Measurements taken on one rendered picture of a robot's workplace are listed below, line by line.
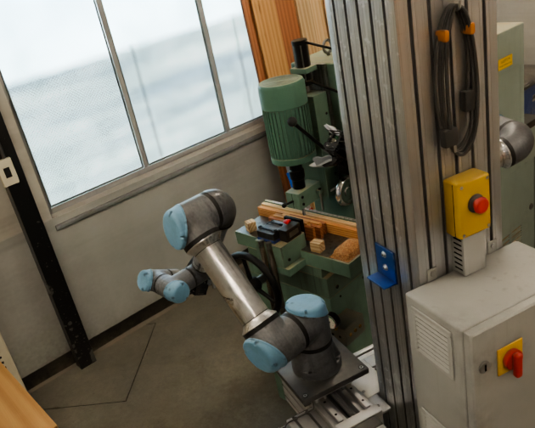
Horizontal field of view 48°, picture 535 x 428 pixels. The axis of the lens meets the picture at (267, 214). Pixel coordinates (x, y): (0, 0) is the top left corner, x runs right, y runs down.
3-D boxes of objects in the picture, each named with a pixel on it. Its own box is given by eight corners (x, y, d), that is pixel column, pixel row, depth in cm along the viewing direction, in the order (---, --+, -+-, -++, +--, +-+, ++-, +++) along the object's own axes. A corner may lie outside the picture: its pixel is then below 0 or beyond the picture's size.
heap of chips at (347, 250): (328, 256, 221) (327, 248, 220) (351, 239, 230) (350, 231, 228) (348, 262, 215) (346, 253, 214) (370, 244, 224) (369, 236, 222)
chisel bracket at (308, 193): (288, 211, 243) (284, 192, 240) (310, 196, 252) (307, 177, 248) (301, 214, 238) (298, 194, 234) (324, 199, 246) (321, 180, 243)
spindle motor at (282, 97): (262, 165, 236) (246, 87, 223) (292, 148, 246) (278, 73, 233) (296, 170, 224) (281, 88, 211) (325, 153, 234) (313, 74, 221)
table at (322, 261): (221, 253, 252) (217, 241, 250) (270, 222, 271) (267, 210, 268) (335, 292, 211) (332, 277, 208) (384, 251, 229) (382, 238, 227)
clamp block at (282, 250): (257, 260, 235) (253, 239, 232) (280, 244, 243) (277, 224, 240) (285, 269, 225) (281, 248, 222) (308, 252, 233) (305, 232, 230)
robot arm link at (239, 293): (316, 343, 166) (205, 184, 173) (278, 374, 158) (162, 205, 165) (297, 353, 176) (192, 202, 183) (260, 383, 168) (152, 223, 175)
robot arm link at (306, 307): (340, 333, 177) (334, 295, 172) (309, 358, 170) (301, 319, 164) (311, 320, 186) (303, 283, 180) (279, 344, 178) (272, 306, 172)
